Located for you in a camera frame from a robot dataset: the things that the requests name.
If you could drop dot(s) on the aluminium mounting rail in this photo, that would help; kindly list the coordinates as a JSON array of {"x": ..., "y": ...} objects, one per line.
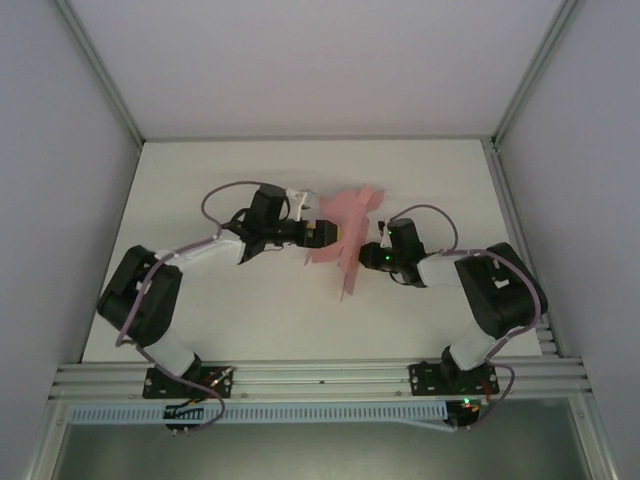
[{"x": 320, "y": 375}]

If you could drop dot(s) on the right black controller board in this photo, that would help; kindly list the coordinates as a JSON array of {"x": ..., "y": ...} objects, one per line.
[{"x": 465, "y": 412}]

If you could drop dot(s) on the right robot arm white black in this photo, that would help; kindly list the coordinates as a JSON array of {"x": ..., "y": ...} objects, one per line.
[{"x": 500, "y": 295}]

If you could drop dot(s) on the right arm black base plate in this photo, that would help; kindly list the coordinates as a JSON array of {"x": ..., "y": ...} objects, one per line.
[{"x": 425, "y": 380}]

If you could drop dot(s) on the grey metal panel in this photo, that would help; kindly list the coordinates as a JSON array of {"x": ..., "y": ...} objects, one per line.
[{"x": 320, "y": 452}]

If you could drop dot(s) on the left black controller board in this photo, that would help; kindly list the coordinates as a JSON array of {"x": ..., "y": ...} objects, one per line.
[{"x": 182, "y": 417}]

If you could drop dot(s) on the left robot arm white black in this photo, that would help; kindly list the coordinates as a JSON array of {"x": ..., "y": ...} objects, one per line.
[{"x": 145, "y": 295}]

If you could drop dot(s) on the aluminium frame post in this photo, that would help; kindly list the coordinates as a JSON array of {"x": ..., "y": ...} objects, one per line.
[
  {"x": 100, "y": 70},
  {"x": 535, "y": 70}
]

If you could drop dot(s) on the pink cloth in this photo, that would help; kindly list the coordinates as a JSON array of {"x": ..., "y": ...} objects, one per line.
[{"x": 350, "y": 220}]

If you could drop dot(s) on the aluminium side rail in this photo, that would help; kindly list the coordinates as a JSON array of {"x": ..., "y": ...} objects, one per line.
[{"x": 520, "y": 240}]

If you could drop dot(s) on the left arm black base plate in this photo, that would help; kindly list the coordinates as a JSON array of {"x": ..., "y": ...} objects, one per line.
[{"x": 160, "y": 385}]

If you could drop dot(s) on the left aluminium frame post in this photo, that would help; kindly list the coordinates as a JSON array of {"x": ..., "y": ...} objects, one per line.
[{"x": 100, "y": 70}]

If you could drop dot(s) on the black controller board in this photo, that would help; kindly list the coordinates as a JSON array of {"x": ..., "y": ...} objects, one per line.
[
  {"x": 465, "y": 412},
  {"x": 182, "y": 417}
]

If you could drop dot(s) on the right aluminium frame post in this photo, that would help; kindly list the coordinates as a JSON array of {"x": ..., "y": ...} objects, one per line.
[{"x": 535, "y": 70}]

